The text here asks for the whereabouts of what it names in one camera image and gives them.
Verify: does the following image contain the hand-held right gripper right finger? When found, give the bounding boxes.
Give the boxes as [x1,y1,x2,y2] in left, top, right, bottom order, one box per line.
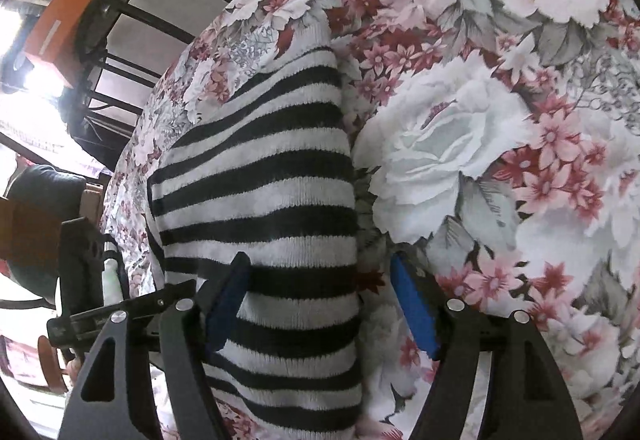
[390,253,583,440]

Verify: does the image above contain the black round metal stand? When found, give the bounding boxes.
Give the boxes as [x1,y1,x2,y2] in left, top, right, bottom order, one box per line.
[75,0,233,171]

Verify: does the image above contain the orange box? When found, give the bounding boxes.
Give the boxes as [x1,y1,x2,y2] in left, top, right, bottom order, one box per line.
[22,0,106,88]

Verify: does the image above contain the black white striped knit sweater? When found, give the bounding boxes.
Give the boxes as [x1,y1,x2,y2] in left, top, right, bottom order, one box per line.
[145,23,373,440]

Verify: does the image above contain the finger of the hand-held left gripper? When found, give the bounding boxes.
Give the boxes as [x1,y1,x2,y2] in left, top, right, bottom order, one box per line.
[105,279,197,321]

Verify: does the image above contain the brown round object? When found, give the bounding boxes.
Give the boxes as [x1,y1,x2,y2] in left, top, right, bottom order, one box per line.
[36,335,67,393]

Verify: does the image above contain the floral bedsheet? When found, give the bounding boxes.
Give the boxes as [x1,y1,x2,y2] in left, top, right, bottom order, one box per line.
[97,0,640,440]

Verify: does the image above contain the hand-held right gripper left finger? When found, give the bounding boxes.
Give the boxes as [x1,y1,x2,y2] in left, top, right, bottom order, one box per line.
[59,251,252,440]

